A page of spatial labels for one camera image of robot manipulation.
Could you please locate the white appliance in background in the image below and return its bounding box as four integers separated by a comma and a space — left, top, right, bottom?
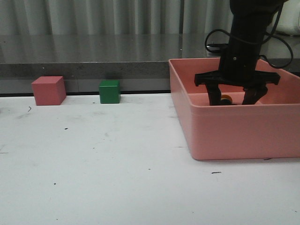
276, 0, 300, 36

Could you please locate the grey curtain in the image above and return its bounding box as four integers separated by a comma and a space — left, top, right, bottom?
0, 0, 233, 35

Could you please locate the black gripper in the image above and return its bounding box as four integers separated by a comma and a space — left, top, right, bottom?
195, 43, 280, 105

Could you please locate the yellow push button switch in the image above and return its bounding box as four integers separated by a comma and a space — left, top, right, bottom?
220, 95, 233, 105

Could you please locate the pink cube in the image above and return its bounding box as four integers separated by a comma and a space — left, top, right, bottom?
31, 76, 66, 106

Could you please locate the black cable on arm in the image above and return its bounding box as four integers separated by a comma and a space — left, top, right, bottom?
205, 4, 294, 69

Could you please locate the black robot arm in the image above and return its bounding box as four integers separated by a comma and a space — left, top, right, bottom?
195, 0, 284, 105

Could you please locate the pink plastic bin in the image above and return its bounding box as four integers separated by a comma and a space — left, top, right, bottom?
169, 58, 300, 160

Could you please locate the green cube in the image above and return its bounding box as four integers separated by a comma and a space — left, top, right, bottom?
98, 80, 120, 104

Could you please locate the dark grey counter shelf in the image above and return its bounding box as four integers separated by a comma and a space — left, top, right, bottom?
0, 32, 300, 96

